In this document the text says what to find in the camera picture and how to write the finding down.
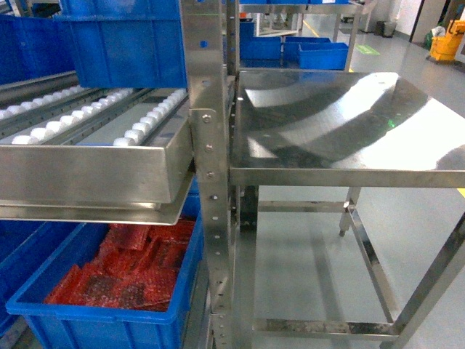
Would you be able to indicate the stainless steel flow rack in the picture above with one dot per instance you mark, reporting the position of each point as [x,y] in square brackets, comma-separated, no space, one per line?
[58,181]

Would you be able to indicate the blue bin with red bags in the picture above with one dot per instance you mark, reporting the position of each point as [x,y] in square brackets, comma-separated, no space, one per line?
[80,326]

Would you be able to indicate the yellow mop bucket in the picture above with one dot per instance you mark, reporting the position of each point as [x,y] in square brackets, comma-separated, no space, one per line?
[444,48]

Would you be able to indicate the blue bin on upper shelf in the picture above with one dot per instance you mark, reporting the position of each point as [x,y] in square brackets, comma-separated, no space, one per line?
[129,44]

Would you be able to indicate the red bubble wrap bags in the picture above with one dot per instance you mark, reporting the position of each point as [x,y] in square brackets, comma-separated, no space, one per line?
[135,267]

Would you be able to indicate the stainless steel side table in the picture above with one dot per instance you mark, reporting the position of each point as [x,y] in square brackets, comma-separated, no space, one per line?
[309,142]

